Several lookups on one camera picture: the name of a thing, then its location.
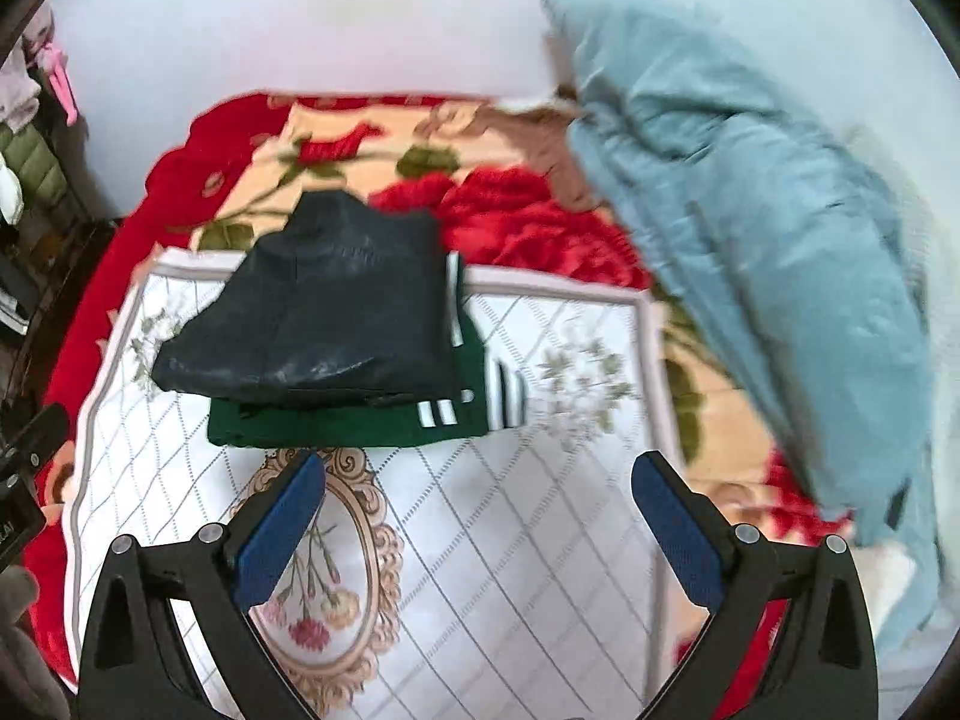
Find red floral blanket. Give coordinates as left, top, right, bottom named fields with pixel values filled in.
left=26, top=94, right=828, bottom=676

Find white floral quilted sheet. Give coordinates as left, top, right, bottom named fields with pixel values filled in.
left=64, top=250, right=675, bottom=718

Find black leather jacket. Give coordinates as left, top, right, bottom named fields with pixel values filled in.
left=151, top=190, right=457, bottom=408

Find clothes rack with garments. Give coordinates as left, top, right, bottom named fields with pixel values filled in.
left=2, top=5, right=88, bottom=337

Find light blue jacket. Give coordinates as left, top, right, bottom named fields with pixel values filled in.
left=544, top=0, right=940, bottom=653

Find white fleece garment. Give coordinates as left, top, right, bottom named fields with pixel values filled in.
left=851, top=539, right=916, bottom=637

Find green folded garment white stripes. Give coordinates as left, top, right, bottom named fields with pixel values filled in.
left=206, top=252, right=527, bottom=450

